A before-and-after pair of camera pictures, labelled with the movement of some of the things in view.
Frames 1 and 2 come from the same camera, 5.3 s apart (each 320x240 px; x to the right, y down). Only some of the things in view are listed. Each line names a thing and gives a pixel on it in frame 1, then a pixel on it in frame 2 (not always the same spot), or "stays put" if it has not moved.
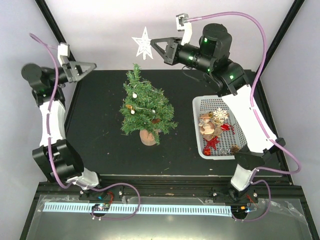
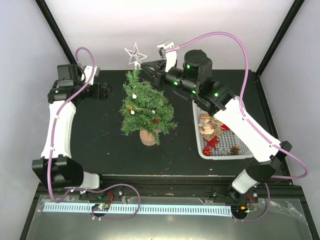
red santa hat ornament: (225, 127) stays put
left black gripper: (73, 71) -> (105, 93)
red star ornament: (212, 142) stays put
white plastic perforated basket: (219, 131) stays put
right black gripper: (170, 56) -> (156, 76)
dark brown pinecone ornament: (155, 120) stays put
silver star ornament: (144, 43) -> (136, 56)
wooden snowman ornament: (206, 127) stays put
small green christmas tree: (146, 109) stays put
